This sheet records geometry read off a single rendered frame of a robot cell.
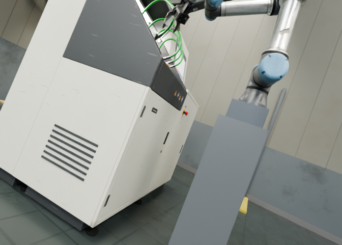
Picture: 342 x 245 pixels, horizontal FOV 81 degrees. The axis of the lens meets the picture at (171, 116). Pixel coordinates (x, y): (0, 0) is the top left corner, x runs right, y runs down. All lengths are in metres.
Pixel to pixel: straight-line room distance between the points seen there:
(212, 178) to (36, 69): 1.16
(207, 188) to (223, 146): 0.21
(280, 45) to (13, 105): 1.47
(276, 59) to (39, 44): 1.30
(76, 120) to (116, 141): 0.26
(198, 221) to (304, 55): 3.44
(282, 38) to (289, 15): 0.11
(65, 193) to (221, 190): 0.77
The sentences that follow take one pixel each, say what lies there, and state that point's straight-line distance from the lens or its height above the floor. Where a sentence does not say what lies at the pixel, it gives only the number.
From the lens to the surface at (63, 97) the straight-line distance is 1.24.
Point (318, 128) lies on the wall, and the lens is 3.74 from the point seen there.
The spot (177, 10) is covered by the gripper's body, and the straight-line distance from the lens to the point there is 1.25.
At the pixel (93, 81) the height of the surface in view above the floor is 0.72.
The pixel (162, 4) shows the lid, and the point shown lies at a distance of 1.85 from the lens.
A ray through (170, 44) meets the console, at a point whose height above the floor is 1.31.
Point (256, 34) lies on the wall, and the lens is 4.21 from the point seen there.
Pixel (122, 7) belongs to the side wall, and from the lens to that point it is 1.25.
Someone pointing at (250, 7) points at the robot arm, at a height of 1.40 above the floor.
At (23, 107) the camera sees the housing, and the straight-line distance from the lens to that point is 1.44.
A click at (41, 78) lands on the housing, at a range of 1.39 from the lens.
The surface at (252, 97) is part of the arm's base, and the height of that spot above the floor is 0.94.
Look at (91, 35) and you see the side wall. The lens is 1.27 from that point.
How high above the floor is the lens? 0.66
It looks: 2 degrees up
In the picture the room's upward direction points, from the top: 22 degrees clockwise
